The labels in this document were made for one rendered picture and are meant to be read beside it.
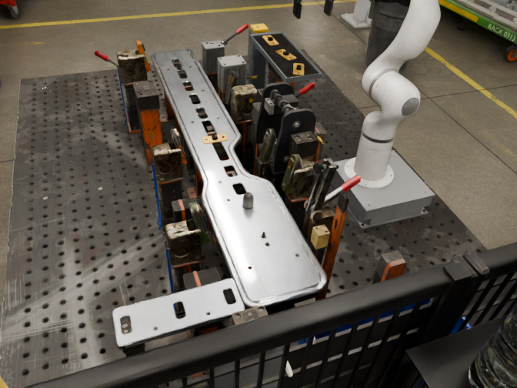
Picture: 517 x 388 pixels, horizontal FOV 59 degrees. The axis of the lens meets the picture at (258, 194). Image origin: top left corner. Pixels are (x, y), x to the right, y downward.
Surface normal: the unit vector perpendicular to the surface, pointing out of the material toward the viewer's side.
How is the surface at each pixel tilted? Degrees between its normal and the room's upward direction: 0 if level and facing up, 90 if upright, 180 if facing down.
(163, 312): 0
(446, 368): 0
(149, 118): 90
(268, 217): 0
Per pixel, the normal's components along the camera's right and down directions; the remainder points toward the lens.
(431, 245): 0.05, -0.74
